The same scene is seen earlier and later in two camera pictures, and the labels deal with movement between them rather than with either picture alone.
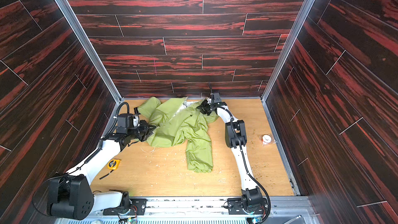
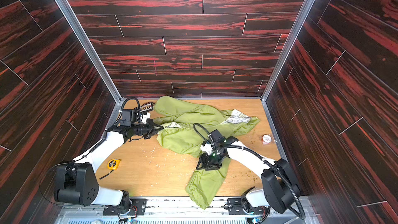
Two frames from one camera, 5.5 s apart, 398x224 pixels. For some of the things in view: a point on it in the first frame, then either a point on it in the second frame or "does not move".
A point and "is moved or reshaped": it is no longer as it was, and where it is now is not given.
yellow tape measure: (112, 164) does not move
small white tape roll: (266, 139) does not move
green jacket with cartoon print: (180, 124) is moved or reshaped
